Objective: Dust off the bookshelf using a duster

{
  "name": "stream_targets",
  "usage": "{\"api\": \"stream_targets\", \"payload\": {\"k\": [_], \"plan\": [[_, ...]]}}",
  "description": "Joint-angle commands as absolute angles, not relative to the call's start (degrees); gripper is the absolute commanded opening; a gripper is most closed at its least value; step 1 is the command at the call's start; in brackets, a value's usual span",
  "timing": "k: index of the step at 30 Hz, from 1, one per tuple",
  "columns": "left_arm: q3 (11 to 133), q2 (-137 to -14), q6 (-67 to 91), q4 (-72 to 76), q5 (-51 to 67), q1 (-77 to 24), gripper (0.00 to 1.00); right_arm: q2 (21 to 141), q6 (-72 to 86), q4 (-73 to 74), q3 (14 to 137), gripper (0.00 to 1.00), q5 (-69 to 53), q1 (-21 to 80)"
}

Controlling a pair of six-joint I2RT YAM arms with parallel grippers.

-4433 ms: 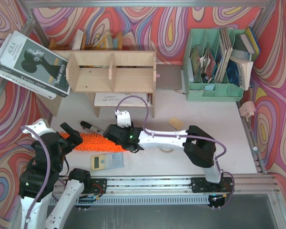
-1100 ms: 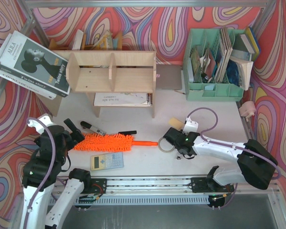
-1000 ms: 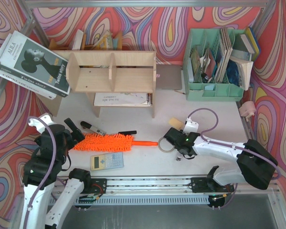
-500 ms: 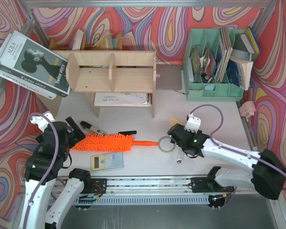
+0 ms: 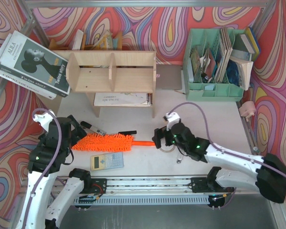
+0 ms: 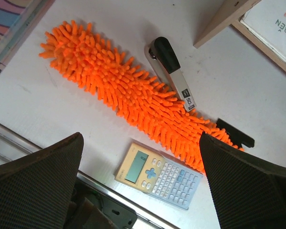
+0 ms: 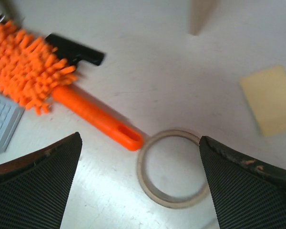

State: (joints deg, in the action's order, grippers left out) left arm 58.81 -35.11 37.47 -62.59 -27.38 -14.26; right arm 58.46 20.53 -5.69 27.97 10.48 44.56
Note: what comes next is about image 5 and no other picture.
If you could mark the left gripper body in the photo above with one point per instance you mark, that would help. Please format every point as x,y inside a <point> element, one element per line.
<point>76,129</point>

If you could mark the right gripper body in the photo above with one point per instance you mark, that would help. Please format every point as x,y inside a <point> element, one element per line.
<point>162,136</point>

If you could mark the white black stapler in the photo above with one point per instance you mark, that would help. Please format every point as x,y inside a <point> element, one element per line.
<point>92,129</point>

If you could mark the clear tape roll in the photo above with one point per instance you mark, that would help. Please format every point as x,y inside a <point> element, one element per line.
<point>167,149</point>

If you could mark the orange chenille duster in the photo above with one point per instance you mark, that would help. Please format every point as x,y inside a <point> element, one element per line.
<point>109,143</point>

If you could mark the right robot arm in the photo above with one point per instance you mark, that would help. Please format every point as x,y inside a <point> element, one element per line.
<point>265,174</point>

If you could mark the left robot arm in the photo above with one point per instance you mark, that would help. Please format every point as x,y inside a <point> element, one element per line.
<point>44,164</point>

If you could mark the wooden bookshelf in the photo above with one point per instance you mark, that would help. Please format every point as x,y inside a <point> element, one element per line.
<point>92,72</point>

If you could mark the black binder clip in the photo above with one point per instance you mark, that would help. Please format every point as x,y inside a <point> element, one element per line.
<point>131,132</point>

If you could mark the spiral notebook under shelf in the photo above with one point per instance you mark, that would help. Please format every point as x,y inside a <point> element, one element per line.
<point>123,99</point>

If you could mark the yellow blue calculator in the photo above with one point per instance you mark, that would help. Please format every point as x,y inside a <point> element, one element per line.
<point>107,161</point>

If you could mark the grey laptop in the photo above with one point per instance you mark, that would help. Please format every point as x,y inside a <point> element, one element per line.
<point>168,77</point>

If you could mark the pink piggy figure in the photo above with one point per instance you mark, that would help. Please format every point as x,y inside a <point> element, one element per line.
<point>247,110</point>

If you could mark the green plastic file organizer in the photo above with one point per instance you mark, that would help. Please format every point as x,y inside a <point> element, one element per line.
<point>199,91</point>

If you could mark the Twins story magazine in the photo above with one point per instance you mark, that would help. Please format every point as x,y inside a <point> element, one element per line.
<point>30,65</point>

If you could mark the open book in organizer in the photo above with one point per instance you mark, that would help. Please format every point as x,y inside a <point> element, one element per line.
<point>244,71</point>

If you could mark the blue yellow book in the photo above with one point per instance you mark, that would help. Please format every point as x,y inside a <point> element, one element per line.
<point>247,42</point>

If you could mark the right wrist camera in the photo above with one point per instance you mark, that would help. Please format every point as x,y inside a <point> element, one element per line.
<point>171,119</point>

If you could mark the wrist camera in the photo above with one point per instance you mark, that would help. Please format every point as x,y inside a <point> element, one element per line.
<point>44,119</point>
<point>171,119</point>

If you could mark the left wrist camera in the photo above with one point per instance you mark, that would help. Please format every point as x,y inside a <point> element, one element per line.
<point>44,119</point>

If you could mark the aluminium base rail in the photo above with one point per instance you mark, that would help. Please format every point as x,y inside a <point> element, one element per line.
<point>138,186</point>

